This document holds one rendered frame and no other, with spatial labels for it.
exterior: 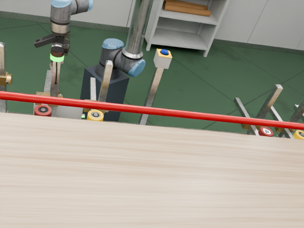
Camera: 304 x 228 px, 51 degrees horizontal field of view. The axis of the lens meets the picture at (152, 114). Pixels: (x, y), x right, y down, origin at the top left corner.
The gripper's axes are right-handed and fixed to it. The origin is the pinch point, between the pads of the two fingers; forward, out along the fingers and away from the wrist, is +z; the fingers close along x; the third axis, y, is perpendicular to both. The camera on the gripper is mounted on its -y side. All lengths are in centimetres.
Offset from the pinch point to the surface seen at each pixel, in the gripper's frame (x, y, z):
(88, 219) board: -81, 19, 12
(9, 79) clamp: -9.7, -18.8, 5.3
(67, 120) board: -29.0, 9.5, 11.3
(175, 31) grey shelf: 266, 154, 88
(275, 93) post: -10, 126, -6
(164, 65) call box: -11, 54, -15
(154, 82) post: -10, 52, -4
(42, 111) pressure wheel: -24.8, -1.9, 11.0
